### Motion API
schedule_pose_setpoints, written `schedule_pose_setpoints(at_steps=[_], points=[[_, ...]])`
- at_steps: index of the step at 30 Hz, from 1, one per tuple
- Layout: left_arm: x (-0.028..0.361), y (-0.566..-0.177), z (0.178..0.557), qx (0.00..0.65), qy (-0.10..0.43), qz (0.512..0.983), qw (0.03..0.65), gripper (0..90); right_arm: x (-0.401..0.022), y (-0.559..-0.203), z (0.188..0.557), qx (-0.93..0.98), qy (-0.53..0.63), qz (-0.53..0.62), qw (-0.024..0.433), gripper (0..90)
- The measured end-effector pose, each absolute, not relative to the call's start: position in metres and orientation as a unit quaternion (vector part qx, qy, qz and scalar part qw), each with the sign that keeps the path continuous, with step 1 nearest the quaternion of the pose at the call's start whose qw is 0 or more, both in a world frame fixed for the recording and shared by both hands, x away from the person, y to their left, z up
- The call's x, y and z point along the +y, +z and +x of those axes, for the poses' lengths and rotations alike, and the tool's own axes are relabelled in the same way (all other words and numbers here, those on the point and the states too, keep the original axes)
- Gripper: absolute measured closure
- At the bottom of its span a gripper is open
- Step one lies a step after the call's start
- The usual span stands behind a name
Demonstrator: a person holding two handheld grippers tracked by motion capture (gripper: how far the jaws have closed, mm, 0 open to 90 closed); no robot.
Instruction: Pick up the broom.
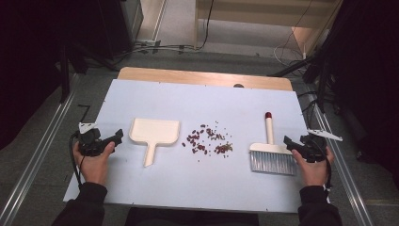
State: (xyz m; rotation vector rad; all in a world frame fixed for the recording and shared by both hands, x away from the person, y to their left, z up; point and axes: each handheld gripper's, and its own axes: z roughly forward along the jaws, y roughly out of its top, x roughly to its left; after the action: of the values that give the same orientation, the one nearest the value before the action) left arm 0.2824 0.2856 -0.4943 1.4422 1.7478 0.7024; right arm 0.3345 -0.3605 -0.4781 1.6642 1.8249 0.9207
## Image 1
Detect wooden table edge strip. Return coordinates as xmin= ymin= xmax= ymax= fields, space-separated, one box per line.
xmin=117 ymin=66 xmax=295 ymax=92

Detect white table sheet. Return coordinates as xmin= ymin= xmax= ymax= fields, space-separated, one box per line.
xmin=62 ymin=78 xmax=334 ymax=216

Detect hand-held gripper cable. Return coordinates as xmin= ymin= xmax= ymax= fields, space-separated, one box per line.
xmin=69 ymin=131 xmax=88 ymax=189
xmin=314 ymin=137 xmax=333 ymax=191

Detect cream plastic dustpan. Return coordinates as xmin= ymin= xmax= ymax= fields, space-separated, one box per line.
xmin=128 ymin=118 xmax=182 ymax=169

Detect black hanging cable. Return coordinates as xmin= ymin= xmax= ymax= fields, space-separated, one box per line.
xmin=199 ymin=0 xmax=215 ymax=51

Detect left hand-held gripper cable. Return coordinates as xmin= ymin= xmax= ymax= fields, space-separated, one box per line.
xmin=69 ymin=131 xmax=88 ymax=189

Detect person's lap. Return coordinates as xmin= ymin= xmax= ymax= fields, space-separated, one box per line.
xmin=125 ymin=206 xmax=260 ymax=226

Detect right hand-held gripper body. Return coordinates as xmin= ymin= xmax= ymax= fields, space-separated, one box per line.
xmin=299 ymin=128 xmax=343 ymax=164

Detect grey floor cables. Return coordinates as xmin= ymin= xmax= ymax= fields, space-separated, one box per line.
xmin=112 ymin=39 xmax=201 ymax=64

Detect person's left hand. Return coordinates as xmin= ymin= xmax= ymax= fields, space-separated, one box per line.
xmin=72 ymin=140 xmax=117 ymax=186

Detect person's right hand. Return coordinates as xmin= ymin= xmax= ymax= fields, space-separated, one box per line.
xmin=291 ymin=145 xmax=335 ymax=187

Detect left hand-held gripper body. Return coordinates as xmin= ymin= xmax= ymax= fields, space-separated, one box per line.
xmin=76 ymin=121 xmax=109 ymax=158

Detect dark cabinet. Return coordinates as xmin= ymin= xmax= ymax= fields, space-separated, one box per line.
xmin=97 ymin=0 xmax=144 ymax=60

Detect black floor cables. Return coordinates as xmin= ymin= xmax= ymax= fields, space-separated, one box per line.
xmin=297 ymin=90 xmax=319 ymax=126

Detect dark curtain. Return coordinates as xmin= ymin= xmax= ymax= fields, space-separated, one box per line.
xmin=323 ymin=0 xmax=399 ymax=186
xmin=0 ymin=0 xmax=104 ymax=149

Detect aluminium floor rail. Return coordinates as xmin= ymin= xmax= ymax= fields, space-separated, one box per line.
xmin=309 ymin=93 xmax=375 ymax=226
xmin=0 ymin=74 xmax=79 ymax=226

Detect cream hand brush red cap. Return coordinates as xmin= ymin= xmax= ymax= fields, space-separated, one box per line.
xmin=248 ymin=111 xmax=298 ymax=176

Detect pile of red beans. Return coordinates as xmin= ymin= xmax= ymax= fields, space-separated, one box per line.
xmin=181 ymin=121 xmax=234 ymax=164

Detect black metal stand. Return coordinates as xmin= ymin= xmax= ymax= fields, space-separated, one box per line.
xmin=269 ymin=53 xmax=332 ymax=112
xmin=58 ymin=46 xmax=72 ymax=104

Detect right hand-held gripper cable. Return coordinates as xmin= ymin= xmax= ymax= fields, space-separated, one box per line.
xmin=314 ymin=137 xmax=333 ymax=191

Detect beige wooden shelf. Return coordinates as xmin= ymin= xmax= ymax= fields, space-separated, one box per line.
xmin=194 ymin=0 xmax=343 ymax=55

